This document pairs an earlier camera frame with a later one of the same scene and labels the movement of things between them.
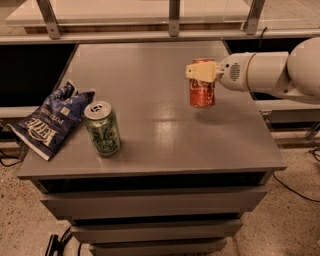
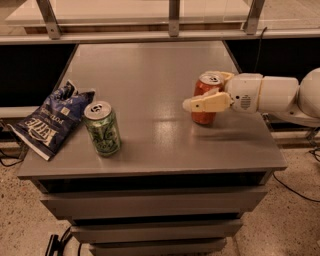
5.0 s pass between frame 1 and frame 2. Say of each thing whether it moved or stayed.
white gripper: moved
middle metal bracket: stayed
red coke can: moved
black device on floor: stayed
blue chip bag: stayed
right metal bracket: stayed
